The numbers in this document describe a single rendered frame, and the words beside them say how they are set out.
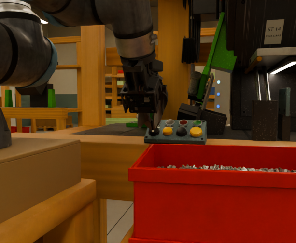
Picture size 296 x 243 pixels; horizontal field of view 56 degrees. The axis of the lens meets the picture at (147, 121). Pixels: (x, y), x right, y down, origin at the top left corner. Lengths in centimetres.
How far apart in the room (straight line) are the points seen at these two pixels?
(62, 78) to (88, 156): 1194
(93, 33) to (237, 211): 119
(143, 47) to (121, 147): 29
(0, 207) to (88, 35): 113
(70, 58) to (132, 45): 1204
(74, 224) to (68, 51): 1217
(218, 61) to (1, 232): 73
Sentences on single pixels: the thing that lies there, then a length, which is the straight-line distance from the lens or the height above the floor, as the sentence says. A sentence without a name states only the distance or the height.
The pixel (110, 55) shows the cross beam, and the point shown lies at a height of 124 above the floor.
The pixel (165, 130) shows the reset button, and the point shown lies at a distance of 69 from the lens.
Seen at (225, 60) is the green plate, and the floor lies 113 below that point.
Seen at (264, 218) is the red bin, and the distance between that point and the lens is 40.
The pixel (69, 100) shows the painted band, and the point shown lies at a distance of 1247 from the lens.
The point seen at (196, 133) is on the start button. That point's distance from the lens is 68.
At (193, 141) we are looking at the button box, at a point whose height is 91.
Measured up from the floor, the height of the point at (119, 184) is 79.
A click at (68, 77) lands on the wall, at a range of 1251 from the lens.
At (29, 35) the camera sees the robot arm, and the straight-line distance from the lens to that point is 60.
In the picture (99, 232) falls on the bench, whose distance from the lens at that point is 154.
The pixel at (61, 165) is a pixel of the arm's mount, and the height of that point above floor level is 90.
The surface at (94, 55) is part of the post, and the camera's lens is 142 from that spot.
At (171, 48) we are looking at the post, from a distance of 131.
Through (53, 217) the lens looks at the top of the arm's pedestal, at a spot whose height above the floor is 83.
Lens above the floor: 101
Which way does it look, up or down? 4 degrees down
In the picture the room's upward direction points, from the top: straight up
